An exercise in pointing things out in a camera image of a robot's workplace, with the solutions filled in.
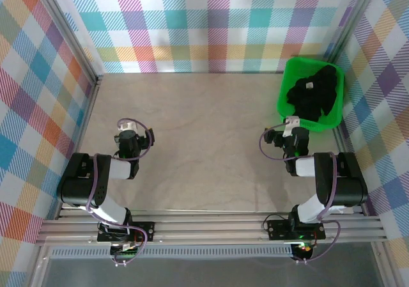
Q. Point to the aluminium frame post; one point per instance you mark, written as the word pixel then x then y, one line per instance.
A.
pixel 64 28
pixel 354 21

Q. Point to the aluminium mounting rail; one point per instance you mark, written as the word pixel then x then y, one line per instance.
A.
pixel 207 229

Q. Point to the black t-shirt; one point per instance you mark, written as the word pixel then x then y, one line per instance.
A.
pixel 314 95

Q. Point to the plaid backdrop cloth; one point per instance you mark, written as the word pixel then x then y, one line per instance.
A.
pixel 28 92
pixel 204 25
pixel 383 108

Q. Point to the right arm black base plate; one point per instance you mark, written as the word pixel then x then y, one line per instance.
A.
pixel 278 231

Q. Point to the small circuit board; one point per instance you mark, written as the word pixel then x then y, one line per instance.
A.
pixel 303 249
pixel 124 251

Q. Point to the grey metal panel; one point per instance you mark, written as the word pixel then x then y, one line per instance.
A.
pixel 207 272

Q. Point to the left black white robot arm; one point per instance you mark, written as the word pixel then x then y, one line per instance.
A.
pixel 80 184

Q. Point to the green plastic mesh basket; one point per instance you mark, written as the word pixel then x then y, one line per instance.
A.
pixel 287 108

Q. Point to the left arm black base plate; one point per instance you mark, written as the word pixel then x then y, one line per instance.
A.
pixel 145 231

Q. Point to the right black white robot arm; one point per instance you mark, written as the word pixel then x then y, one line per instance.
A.
pixel 348 184

